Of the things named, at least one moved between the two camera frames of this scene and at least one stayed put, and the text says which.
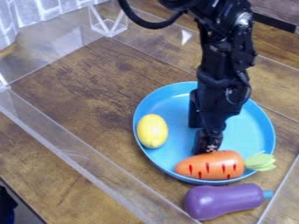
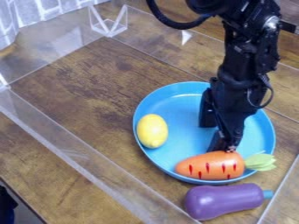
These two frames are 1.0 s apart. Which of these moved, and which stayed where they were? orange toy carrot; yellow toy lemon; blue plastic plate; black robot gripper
Moved: black robot gripper
Stayed: yellow toy lemon; orange toy carrot; blue plastic plate
